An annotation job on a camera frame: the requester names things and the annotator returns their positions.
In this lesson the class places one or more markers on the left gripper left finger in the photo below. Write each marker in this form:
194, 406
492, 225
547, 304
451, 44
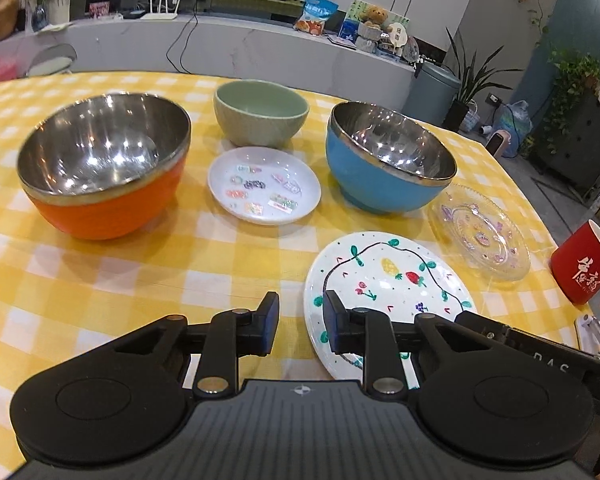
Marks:
229, 336

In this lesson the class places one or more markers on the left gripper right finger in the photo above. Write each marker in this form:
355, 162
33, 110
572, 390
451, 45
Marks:
372, 335

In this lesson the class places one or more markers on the white fruity painted plate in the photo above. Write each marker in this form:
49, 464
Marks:
379, 271

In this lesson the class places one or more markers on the small white sticker plate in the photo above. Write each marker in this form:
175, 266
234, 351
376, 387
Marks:
264, 186

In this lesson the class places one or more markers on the clear glass plate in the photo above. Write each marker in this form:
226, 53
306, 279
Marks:
482, 232

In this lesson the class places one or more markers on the blue steel bowl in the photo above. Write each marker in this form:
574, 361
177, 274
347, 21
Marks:
383, 161

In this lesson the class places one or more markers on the orange steel bowl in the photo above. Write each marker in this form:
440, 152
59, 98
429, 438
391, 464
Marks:
103, 167

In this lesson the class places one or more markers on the yellow checkered tablecloth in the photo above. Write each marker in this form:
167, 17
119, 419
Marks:
60, 297

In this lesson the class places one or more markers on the green ceramic bowl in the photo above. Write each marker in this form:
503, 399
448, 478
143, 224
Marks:
259, 113

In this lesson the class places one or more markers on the pink space heater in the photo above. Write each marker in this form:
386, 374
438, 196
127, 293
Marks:
498, 142

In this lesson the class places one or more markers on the grey trash bin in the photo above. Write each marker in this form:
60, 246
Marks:
432, 93

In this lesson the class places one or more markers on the blue water jug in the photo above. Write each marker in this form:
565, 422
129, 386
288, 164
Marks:
515, 119

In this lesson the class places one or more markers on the tall potted plant right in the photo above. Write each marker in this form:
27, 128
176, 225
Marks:
473, 78

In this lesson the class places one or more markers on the white tv cabinet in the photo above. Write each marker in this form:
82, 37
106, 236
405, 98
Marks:
224, 47

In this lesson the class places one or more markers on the round paper fan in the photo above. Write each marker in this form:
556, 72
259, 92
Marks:
397, 38

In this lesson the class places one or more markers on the trailing ivy plant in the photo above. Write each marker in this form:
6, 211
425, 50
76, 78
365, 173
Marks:
577, 75

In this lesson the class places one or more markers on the teddy bear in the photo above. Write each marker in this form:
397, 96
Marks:
373, 16

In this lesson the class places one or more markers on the blue snack bag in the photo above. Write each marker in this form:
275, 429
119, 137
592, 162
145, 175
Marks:
314, 16

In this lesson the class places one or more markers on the white wifi router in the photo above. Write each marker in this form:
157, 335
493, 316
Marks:
161, 10

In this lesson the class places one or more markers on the round grey stool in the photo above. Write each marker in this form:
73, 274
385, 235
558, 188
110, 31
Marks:
56, 59

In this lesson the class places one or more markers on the red mug wooden handle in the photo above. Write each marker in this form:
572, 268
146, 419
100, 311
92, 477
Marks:
575, 264

